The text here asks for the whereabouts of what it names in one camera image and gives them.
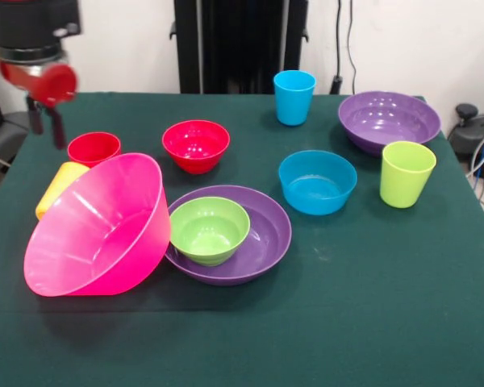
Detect red cup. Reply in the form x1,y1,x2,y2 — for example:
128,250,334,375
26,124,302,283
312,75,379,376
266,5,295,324
67,131,122,169

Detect black wall cable with plug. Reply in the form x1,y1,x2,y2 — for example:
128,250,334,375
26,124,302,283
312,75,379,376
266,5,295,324
331,0,357,96

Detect green cup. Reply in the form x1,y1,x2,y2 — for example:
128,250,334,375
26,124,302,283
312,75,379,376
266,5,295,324
379,140,437,210

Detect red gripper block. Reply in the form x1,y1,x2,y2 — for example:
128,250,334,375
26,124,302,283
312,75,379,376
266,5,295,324
0,60,78,150

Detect yellow cup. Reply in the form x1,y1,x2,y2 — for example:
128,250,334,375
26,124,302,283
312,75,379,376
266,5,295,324
35,161,90,221

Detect purple bowl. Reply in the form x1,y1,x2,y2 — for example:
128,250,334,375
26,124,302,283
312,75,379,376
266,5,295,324
338,90,442,157
164,185,293,287

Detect black office chair base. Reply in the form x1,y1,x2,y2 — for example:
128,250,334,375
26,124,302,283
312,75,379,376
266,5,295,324
0,96,48,166
447,103,484,179

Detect large pink bowl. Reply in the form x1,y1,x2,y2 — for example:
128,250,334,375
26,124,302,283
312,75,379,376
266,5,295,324
23,152,173,298

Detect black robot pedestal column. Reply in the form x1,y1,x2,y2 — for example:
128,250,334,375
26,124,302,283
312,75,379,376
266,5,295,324
169,0,310,96

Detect dark green table cloth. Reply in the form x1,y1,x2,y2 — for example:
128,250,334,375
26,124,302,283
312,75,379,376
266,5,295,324
0,91,484,387

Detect blue bowl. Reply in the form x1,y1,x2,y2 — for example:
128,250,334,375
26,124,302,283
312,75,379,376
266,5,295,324
277,149,358,217

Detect tangled floor cables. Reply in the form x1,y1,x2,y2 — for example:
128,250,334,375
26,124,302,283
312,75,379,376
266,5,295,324
465,128,484,218

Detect green ribbed bowl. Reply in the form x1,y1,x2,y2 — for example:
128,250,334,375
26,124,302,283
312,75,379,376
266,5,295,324
169,196,252,267

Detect red bowl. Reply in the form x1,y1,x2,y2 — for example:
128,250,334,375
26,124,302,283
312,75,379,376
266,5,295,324
161,119,231,175

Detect blue cup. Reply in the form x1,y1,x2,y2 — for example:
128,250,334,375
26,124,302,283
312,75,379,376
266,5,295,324
273,70,317,127

